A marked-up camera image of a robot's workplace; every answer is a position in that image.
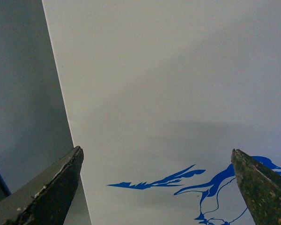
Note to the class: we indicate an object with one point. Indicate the white blue chest freezer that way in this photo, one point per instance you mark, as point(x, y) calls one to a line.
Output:
point(158, 93)

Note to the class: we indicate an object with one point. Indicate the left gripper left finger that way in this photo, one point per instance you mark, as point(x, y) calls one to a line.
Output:
point(46, 199)

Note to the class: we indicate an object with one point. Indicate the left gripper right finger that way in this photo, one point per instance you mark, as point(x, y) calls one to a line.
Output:
point(260, 188)

